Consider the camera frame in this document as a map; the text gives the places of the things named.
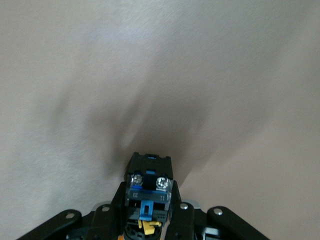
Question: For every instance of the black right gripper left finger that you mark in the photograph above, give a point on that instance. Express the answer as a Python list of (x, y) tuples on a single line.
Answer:
[(110, 220)]

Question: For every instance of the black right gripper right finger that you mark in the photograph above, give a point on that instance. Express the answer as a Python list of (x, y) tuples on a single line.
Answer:
[(182, 222)]

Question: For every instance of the yellow cap push button switch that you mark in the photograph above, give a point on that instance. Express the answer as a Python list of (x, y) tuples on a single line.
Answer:
[(147, 165)]

